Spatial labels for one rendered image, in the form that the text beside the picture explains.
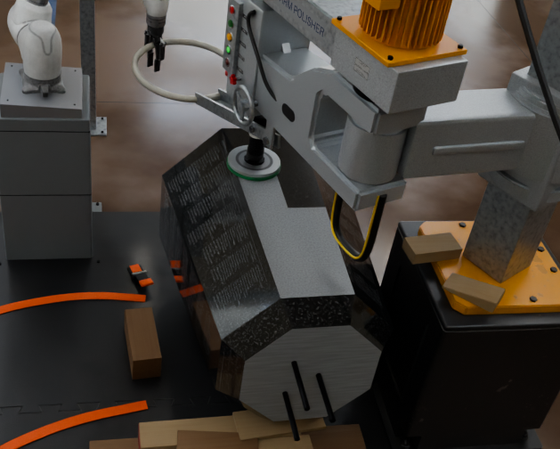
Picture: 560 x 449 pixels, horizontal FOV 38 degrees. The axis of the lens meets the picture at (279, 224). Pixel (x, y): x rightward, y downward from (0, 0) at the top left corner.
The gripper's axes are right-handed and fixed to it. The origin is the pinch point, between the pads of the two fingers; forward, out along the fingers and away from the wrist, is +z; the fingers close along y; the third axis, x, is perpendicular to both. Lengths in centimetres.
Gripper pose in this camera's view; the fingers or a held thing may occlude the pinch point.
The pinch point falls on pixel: (153, 62)
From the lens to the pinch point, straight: 388.9
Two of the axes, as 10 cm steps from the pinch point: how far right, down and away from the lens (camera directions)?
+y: 6.9, 5.7, -4.5
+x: 7.0, -4.0, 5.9
